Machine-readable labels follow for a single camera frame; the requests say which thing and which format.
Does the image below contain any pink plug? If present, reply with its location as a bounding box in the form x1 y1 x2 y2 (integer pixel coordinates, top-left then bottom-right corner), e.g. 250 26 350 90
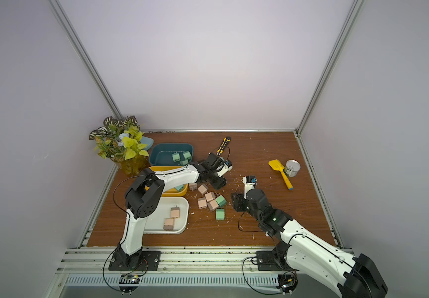
205 192 216 202
197 183 209 196
198 198 208 209
189 183 198 191
163 218 175 231
207 200 219 211
170 207 180 219

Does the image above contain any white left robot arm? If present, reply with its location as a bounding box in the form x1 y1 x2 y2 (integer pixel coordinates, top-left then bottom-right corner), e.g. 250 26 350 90
113 153 233 266

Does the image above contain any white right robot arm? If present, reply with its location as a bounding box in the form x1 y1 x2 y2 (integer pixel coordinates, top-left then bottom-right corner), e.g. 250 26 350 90
231 189 388 298

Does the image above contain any yellow storage bin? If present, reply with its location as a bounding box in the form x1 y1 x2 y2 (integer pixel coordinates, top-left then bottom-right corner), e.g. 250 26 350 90
141 166 188 197

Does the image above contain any teal storage bin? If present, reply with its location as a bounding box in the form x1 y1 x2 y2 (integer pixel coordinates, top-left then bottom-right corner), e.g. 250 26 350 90
149 143 193 166

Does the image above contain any white storage bin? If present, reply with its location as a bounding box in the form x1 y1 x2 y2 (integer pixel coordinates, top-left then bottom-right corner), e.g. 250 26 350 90
144 197 190 235

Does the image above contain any yellow black utility knife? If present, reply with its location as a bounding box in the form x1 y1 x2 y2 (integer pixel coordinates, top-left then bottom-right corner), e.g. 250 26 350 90
216 137 231 156

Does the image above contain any yellow toy shovel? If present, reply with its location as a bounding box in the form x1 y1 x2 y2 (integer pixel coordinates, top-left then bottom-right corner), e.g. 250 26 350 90
269 160 293 191

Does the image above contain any silver tin can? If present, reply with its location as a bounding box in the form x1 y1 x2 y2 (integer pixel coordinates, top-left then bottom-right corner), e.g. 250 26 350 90
283 160 301 178

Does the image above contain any light blue dish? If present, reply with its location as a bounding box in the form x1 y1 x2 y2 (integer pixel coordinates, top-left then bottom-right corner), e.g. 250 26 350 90
140 136 154 151

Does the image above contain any potted green plant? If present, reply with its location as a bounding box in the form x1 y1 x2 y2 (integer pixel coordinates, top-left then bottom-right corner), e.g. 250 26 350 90
89 115 149 177

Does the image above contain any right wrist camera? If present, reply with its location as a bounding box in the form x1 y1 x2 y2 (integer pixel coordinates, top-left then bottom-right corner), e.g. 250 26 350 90
242 175 257 198

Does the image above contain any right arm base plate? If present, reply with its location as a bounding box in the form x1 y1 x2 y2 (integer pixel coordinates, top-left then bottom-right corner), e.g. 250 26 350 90
255 250 290 271

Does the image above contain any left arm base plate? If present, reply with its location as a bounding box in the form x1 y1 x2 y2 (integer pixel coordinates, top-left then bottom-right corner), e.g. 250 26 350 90
108 249 161 271

